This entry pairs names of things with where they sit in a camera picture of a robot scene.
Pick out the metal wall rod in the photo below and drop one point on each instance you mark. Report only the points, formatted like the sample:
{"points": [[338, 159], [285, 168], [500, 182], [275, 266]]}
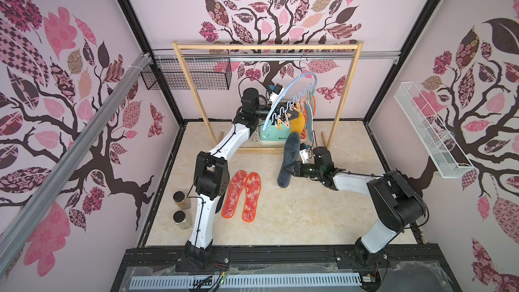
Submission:
{"points": [[250, 57]]}

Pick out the white wire shelf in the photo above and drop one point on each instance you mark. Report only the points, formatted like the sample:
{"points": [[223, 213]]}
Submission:
{"points": [[421, 108]]}

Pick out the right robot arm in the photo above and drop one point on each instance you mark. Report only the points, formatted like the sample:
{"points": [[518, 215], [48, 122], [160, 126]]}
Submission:
{"points": [[397, 205]]}

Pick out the yellow insole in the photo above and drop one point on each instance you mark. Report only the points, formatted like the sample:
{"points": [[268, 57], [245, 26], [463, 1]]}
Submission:
{"points": [[297, 123]]}

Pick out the light blue insole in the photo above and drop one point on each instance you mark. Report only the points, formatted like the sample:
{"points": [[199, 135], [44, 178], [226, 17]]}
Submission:
{"points": [[309, 122]]}

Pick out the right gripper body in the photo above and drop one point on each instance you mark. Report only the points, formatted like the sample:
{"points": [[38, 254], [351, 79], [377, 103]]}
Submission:
{"points": [[298, 170]]}

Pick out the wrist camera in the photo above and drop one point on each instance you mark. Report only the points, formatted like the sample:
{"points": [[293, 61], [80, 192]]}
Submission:
{"points": [[274, 92], [305, 153]]}

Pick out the white slotted cable duct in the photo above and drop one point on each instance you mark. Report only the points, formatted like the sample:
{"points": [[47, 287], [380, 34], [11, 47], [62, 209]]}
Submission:
{"points": [[244, 281]]}

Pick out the light blue clip hanger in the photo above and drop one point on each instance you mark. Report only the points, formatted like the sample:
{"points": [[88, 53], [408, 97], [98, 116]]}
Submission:
{"points": [[308, 90]]}

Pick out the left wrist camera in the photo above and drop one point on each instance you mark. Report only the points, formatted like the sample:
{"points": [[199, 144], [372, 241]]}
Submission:
{"points": [[274, 92]]}

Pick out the glass jar dark lid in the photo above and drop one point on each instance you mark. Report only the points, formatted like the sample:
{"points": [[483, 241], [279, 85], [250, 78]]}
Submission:
{"points": [[181, 200]]}

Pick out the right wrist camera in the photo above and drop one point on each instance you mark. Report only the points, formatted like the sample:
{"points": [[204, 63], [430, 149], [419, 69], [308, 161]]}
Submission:
{"points": [[305, 153]]}

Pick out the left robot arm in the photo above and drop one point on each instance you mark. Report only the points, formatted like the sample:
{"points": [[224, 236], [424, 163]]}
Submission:
{"points": [[212, 177]]}

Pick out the red patterned insole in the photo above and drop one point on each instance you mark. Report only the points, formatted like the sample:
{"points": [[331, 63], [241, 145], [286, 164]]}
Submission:
{"points": [[235, 189], [253, 187]]}

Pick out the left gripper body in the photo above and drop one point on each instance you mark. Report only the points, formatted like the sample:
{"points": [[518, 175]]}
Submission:
{"points": [[261, 111]]}

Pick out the dark grey insole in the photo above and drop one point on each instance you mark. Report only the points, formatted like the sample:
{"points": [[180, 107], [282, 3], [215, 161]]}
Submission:
{"points": [[290, 155]]}

